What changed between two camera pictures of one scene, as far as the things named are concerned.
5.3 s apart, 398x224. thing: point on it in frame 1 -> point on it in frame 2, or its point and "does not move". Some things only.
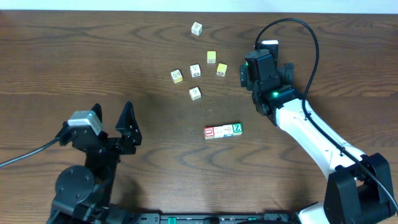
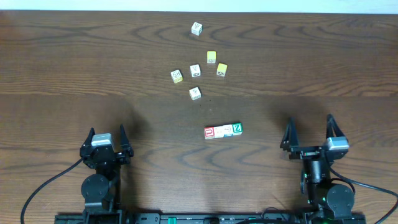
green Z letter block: (237, 128) does not move
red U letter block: (209, 132) does not move
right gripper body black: (245, 76) -> (305, 153)
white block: (218, 132) does not move
